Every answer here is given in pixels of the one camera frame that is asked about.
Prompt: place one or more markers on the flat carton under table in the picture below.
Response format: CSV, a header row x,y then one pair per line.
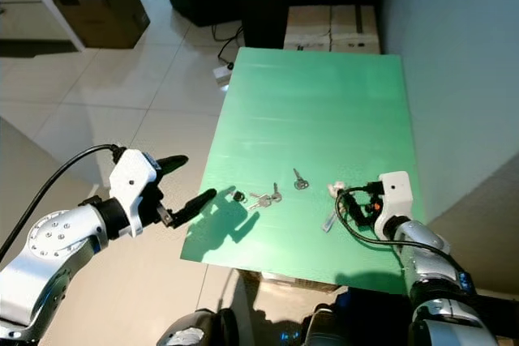
x,y
292,281

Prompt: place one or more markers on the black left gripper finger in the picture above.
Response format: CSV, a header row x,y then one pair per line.
x,y
196,202
173,164

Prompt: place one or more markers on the small white plastic hook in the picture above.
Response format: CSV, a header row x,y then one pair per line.
x,y
336,190

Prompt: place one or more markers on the white shelf cabinet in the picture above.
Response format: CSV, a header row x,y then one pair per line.
x,y
24,6

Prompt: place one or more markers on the beige taped carton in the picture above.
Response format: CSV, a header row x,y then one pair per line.
x,y
308,30
355,30

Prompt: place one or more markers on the open brown cardboard box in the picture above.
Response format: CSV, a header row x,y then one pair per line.
x,y
105,10

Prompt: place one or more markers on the white power strip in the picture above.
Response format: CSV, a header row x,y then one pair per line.
x,y
221,76

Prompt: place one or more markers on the silver key bunch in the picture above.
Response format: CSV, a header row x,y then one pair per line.
x,y
265,198

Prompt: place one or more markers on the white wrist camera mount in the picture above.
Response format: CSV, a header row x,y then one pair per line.
x,y
395,194
134,184

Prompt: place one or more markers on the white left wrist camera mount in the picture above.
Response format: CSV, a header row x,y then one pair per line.
x,y
134,184

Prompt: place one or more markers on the right robot leg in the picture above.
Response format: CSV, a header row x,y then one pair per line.
x,y
320,328

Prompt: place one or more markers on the robot leg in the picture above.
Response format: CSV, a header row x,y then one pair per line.
x,y
320,328
190,330

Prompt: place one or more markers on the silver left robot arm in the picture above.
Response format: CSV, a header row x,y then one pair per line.
x,y
57,265

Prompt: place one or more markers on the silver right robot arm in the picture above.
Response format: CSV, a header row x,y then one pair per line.
x,y
434,281

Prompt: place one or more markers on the single key with grey head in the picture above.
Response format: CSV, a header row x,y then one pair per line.
x,y
301,181

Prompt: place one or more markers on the left robot leg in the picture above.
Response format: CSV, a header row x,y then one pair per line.
x,y
190,330

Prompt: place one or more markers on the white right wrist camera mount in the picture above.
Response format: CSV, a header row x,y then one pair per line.
x,y
395,194

